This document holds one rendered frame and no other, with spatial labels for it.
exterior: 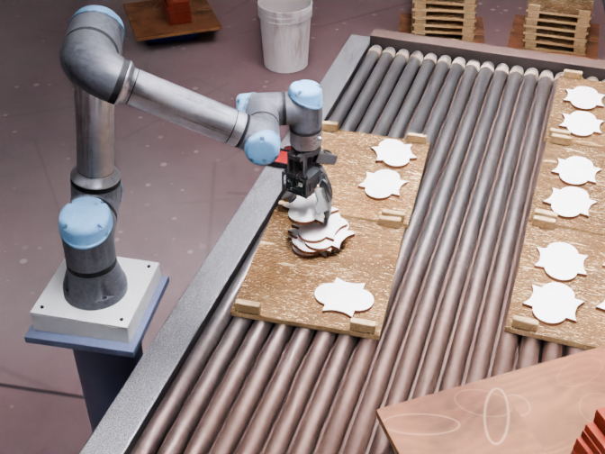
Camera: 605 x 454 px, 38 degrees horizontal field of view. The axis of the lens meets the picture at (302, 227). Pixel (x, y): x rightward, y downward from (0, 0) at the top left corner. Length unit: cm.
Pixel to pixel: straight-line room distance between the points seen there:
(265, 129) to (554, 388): 78
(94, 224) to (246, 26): 362
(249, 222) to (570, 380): 95
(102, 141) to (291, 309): 57
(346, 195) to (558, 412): 92
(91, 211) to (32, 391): 133
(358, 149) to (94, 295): 92
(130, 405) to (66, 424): 123
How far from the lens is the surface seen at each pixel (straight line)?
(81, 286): 207
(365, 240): 221
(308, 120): 195
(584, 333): 206
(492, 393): 174
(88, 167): 205
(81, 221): 199
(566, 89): 295
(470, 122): 276
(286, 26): 479
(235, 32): 540
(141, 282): 215
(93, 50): 179
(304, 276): 210
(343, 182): 241
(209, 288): 211
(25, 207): 407
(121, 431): 184
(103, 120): 198
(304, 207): 215
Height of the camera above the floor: 233
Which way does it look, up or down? 38 degrees down
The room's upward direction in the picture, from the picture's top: straight up
